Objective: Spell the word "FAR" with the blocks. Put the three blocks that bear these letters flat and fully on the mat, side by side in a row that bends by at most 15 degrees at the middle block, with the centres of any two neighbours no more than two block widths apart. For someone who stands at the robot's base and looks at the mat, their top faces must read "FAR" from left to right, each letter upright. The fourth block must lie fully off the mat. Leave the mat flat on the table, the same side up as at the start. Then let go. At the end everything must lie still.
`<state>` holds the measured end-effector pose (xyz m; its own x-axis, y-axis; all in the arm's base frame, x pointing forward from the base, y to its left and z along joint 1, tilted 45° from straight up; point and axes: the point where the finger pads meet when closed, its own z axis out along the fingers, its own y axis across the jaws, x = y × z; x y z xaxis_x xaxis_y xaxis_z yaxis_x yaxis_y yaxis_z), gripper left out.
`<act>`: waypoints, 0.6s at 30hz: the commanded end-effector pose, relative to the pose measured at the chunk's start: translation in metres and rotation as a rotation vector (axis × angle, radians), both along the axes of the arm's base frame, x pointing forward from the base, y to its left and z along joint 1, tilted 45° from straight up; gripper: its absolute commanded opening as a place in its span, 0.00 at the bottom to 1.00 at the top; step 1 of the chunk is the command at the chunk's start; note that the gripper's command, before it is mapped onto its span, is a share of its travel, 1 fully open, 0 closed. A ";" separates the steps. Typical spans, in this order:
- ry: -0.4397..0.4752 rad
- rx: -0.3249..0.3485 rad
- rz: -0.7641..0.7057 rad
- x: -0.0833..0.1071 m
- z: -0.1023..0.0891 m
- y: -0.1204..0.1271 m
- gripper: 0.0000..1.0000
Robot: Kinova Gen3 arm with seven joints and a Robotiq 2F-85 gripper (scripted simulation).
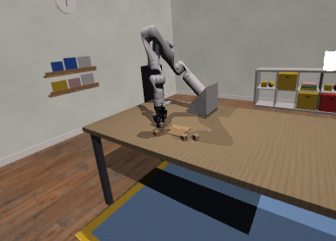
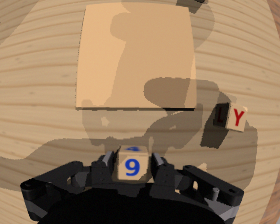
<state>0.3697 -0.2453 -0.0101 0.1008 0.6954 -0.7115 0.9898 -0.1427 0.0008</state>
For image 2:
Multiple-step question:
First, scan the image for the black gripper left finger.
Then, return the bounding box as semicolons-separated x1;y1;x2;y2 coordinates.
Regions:
20;151;118;221

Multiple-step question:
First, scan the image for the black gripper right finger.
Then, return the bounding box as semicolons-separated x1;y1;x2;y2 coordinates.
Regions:
149;153;244;224

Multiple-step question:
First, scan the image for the tan square mat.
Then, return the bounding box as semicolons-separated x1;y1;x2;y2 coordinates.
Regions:
76;2;197;108

